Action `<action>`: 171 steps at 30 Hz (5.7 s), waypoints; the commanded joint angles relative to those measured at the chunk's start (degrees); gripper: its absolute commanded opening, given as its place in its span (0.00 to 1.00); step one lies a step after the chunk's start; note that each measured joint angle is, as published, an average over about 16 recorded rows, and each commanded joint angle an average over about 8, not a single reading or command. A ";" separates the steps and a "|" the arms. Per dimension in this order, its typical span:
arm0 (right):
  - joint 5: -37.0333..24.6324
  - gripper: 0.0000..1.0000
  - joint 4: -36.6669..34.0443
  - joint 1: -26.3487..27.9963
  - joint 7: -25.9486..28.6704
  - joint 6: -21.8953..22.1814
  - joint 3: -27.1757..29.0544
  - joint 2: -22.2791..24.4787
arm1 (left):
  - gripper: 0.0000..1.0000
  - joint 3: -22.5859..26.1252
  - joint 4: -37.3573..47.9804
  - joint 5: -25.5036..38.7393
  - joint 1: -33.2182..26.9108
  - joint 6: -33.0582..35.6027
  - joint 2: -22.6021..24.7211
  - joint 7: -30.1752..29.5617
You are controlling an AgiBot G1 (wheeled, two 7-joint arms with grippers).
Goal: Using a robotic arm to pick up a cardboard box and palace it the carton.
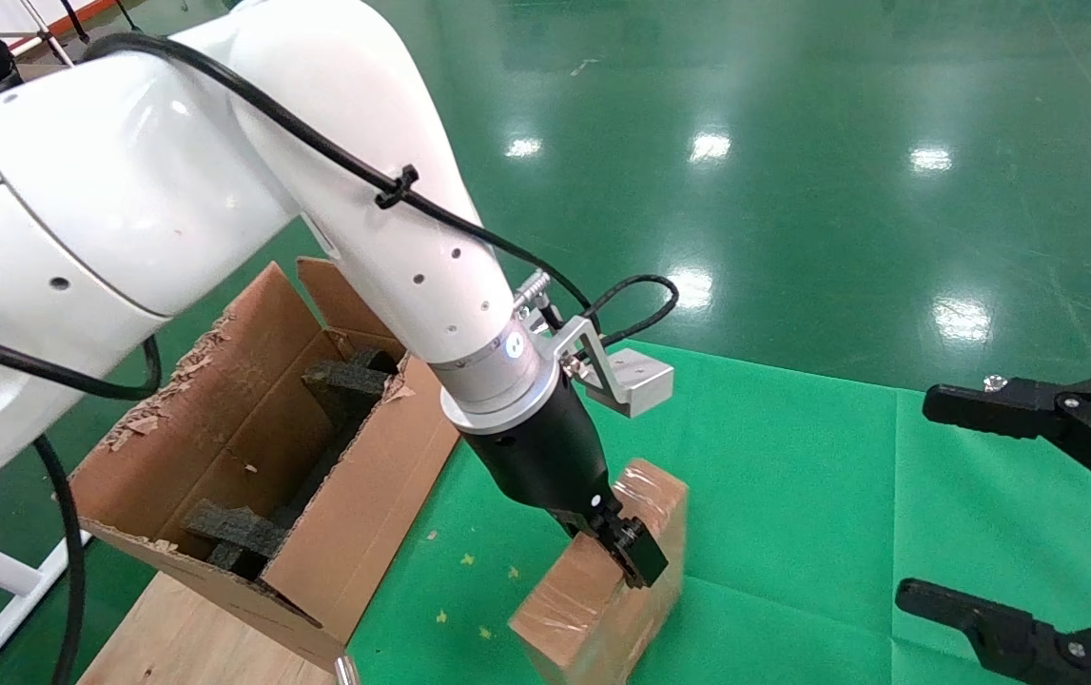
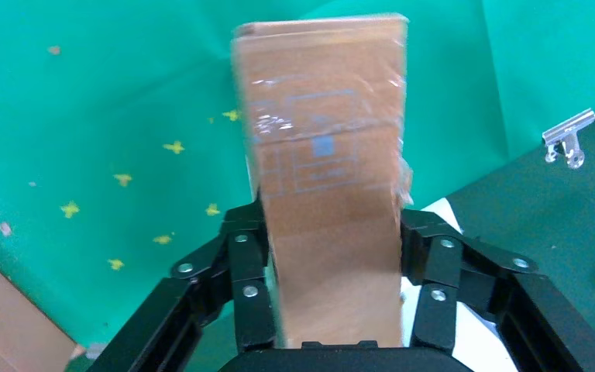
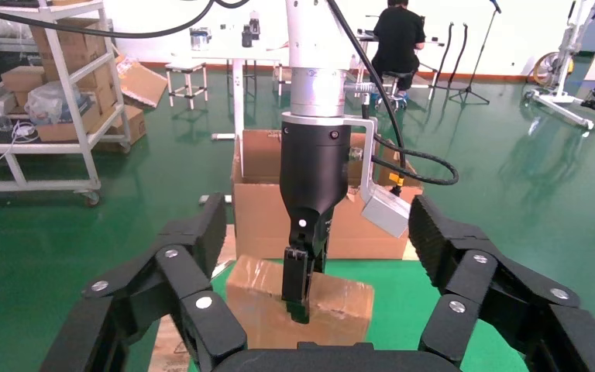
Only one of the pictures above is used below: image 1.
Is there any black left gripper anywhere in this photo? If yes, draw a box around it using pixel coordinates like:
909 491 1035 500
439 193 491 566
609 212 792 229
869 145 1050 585
462 379 670 589

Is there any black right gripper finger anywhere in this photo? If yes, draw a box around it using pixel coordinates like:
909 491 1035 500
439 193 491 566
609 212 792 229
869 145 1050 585
922 373 1091 510
895 577 1091 685

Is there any small taped cardboard box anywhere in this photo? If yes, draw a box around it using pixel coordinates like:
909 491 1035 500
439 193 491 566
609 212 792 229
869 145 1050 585
507 457 691 685

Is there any large open cardboard carton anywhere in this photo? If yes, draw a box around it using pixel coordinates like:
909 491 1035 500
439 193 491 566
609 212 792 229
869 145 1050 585
68 255 465 672

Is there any green cloth mat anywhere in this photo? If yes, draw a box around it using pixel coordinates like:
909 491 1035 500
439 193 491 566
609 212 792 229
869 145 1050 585
347 338 1091 685

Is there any black foam insert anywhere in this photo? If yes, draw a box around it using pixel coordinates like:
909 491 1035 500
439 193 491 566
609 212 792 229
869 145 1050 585
182 499 289 581
302 347 403 429

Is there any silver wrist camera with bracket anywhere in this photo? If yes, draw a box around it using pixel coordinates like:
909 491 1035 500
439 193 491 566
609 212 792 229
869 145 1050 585
512 271 674 420

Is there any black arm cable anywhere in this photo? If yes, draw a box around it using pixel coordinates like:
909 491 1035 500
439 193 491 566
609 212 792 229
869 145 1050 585
0 31 681 685

